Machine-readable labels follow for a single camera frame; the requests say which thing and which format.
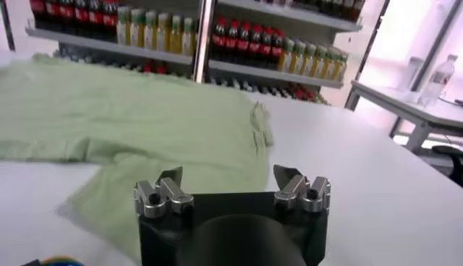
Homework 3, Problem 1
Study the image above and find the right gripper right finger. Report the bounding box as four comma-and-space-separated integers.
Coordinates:
273, 164, 331, 214

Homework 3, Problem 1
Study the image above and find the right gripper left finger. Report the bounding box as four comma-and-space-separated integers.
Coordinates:
132, 166, 195, 220

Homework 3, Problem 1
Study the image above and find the light green t-shirt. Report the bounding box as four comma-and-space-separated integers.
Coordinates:
0, 53, 275, 265

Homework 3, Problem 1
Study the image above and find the large white work table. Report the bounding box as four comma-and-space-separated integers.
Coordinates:
0, 50, 463, 266

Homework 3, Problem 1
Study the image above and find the yellow juice bottle green cap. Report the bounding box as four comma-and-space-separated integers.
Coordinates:
129, 8, 145, 48
315, 46, 326, 79
156, 12, 171, 53
116, 5, 131, 46
324, 48, 336, 81
334, 51, 349, 82
182, 17, 196, 57
169, 14, 184, 55
281, 37, 294, 73
304, 43, 316, 77
293, 40, 305, 75
143, 10, 158, 51

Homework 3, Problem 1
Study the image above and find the cola bottle red cap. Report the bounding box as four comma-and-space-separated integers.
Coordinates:
225, 19, 239, 64
102, 0, 117, 41
73, 0, 89, 37
29, 0, 45, 32
249, 23, 262, 67
88, 0, 103, 39
211, 16, 226, 61
44, 0, 60, 33
271, 29, 285, 71
260, 26, 273, 69
237, 21, 250, 65
59, 0, 75, 35

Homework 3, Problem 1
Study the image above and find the slanted metal pole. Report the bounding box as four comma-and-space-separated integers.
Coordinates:
0, 0, 16, 51
354, 0, 391, 82

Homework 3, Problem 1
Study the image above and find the clear plastic water bottle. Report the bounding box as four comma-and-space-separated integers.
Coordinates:
417, 53, 459, 108

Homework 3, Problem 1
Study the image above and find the blue and yellow ring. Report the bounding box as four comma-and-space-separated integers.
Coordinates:
21, 254, 86, 266

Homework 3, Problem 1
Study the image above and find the white metal frame table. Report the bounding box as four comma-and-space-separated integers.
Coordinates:
343, 80, 463, 153

